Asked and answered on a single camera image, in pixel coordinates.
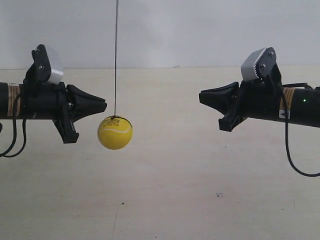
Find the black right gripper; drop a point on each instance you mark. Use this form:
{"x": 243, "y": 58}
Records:
{"x": 251, "y": 101}

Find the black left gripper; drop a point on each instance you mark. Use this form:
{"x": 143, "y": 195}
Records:
{"x": 46, "y": 101}

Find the yellow tennis ball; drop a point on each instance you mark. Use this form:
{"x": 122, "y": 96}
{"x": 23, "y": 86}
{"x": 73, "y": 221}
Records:
{"x": 115, "y": 132}

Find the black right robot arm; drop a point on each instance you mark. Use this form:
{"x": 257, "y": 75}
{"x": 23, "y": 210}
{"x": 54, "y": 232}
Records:
{"x": 300, "y": 106}

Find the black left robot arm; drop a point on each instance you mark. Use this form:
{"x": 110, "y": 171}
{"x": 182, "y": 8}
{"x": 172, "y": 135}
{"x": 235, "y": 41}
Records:
{"x": 11, "y": 100}

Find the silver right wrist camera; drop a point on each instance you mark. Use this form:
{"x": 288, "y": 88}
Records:
{"x": 258, "y": 64}

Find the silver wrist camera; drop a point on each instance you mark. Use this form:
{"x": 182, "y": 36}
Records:
{"x": 258, "y": 64}
{"x": 47, "y": 63}

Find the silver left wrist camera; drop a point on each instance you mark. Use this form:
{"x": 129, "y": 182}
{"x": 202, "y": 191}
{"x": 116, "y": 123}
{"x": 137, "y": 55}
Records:
{"x": 47, "y": 63}

